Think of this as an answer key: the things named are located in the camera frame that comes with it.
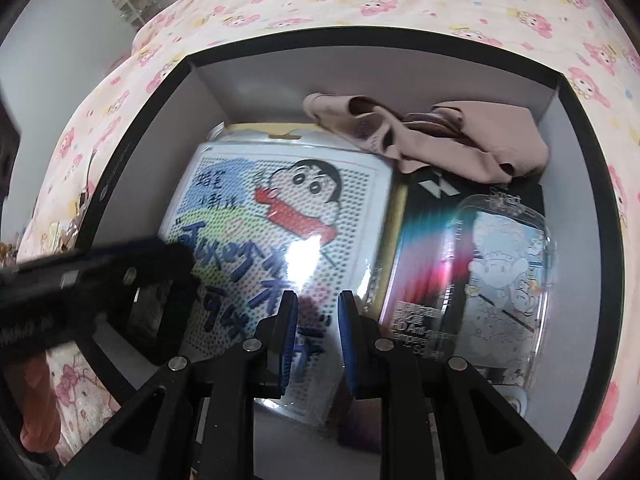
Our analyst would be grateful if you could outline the white shelf rack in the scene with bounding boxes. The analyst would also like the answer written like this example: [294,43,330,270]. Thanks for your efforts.
[112,0,160,30]

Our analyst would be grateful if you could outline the pink beige fabric garment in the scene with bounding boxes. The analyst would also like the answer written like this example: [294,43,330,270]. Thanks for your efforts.
[303,93,549,184]

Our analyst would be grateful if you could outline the clear cartoon phone case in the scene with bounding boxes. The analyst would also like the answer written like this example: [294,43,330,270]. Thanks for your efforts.
[424,192,554,414]

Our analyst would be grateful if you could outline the person's left hand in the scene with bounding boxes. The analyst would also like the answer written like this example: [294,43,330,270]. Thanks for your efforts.
[4,353,61,453]

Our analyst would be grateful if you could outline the black Smart Devil box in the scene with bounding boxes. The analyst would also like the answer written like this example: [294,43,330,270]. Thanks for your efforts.
[381,169,544,361]

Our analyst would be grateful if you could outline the Shin-chan bead kit bag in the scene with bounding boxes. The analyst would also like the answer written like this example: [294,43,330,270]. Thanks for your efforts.
[160,129,393,427]

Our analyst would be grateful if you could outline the pink cartoon bed blanket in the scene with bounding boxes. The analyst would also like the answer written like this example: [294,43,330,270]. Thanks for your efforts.
[1,0,639,479]

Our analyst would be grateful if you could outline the black storage box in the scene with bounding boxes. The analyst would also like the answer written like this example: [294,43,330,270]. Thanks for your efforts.
[77,26,625,464]

